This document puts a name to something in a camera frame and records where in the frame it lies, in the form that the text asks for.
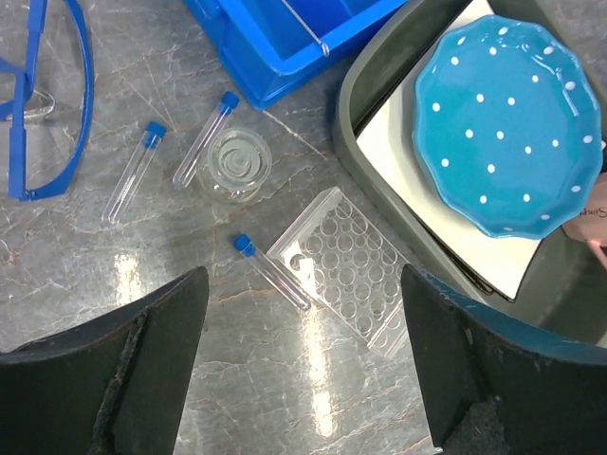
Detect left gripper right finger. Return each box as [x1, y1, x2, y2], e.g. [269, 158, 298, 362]
[401, 265, 606, 454]

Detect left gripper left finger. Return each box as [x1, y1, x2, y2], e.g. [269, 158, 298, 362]
[1, 266, 209, 454]

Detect glass jar with lid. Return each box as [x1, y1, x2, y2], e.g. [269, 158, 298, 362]
[197, 127, 272, 204]

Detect dark green tray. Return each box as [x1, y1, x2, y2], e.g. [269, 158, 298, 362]
[333, 1, 606, 346]

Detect white square plate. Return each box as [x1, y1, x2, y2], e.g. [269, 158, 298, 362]
[357, 1, 540, 302]

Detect pink ceramic mug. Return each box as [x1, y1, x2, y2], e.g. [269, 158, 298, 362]
[562, 173, 607, 268]

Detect blue capped test tube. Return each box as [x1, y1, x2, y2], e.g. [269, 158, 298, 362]
[232, 234, 313, 311]
[173, 91, 240, 189]
[101, 121, 167, 225]

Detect clear acrylic tube rack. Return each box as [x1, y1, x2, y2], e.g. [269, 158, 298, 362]
[267, 187, 408, 358]

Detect teal polka dot plate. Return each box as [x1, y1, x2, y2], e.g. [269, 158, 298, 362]
[413, 14, 603, 240]

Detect blue safety glasses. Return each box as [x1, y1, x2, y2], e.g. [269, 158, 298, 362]
[1, 1, 95, 202]

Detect blue divided storage bin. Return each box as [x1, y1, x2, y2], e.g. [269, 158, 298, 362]
[185, 0, 404, 110]

